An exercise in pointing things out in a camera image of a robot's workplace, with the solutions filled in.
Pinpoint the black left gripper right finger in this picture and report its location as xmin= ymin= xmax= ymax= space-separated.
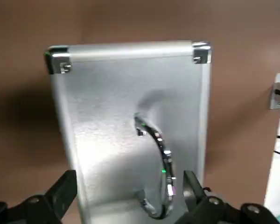
xmin=175 ymin=170 xmax=280 ymax=224

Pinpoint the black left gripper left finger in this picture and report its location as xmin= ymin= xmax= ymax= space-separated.
xmin=0 ymin=169 xmax=77 ymax=224

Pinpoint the silver aluminium first-aid case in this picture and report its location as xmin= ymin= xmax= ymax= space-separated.
xmin=43 ymin=41 xmax=212 ymax=224

